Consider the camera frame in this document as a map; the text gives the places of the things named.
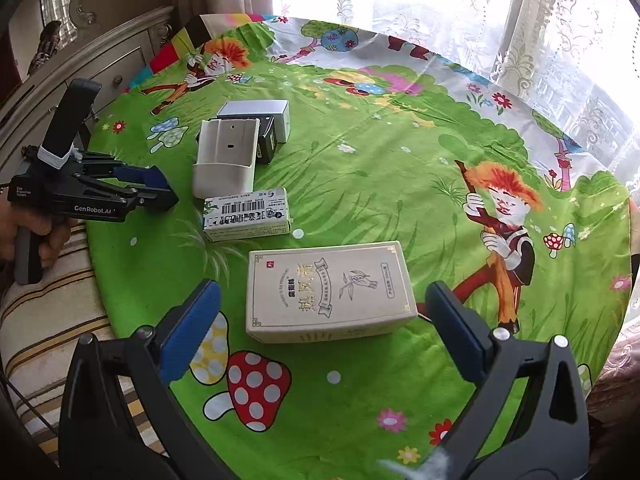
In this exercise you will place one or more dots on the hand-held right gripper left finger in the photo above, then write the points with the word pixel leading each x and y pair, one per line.
pixel 190 330

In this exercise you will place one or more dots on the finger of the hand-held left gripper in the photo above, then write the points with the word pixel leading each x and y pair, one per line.
pixel 142 175
pixel 155 199

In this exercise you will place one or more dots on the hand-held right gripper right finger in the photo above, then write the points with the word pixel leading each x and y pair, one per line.
pixel 456 330

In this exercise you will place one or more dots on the white barcode medicine box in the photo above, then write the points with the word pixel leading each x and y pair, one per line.
pixel 245 215

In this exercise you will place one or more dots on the large cream printed box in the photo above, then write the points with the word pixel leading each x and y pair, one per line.
pixel 325 290

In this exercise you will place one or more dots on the person's left hand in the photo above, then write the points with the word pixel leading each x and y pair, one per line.
pixel 55 240

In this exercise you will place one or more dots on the white plastic holder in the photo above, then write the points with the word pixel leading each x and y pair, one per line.
pixel 225 155

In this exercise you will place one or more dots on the cream cabinet drawer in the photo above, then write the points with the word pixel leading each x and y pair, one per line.
pixel 120 72

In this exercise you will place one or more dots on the striped beige sofa cushion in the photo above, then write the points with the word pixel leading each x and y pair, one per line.
pixel 50 320

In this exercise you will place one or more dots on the cream ornate cabinet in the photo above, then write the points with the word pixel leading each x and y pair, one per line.
pixel 100 60

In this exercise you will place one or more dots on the small black green box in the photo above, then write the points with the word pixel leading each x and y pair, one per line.
pixel 267 142

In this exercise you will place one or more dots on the small grey and white box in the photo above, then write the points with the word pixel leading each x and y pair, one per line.
pixel 255 109

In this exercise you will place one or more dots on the dark figurine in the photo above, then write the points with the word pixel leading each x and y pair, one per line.
pixel 46 45

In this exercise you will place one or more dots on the green cartoon printed blanket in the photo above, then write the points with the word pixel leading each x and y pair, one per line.
pixel 375 185

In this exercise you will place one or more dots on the white lace curtain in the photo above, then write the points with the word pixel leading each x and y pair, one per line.
pixel 450 0

